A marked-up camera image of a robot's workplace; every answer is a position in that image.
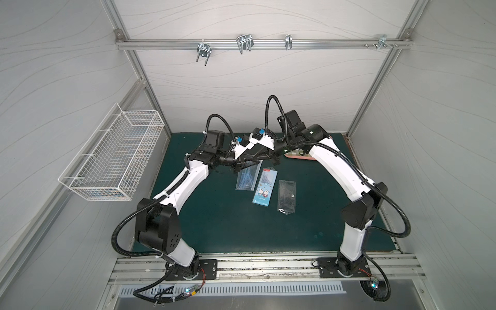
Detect clear ruler set pouch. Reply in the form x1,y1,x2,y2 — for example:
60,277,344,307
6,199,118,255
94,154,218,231
235,160,263,191

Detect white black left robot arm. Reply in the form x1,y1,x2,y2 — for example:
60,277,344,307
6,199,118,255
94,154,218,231
111,114,265,305

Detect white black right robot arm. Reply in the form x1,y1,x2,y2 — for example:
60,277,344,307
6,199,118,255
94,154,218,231
232,104,412,278

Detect blue printed ruler set card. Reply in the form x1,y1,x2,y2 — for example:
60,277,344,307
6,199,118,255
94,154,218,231
252,167,278,207

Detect pink plastic tray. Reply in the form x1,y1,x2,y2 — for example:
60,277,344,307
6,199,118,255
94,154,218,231
284,151,316,161

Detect metal u-bolt clamp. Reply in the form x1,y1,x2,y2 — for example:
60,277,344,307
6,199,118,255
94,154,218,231
285,34,293,50
196,42,212,66
236,34,254,54

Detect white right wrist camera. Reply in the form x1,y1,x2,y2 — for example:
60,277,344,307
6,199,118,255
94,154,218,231
249,128,275,151

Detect white wire basket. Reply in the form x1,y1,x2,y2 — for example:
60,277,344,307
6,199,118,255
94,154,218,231
58,103,164,202

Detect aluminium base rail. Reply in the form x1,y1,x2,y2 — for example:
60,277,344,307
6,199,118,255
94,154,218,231
108,251,427,285

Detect aluminium overhead rail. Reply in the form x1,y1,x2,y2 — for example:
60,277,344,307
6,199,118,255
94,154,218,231
116,35,414,51

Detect metal bracket clamp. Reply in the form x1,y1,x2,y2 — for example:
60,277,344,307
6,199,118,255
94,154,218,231
364,35,399,50

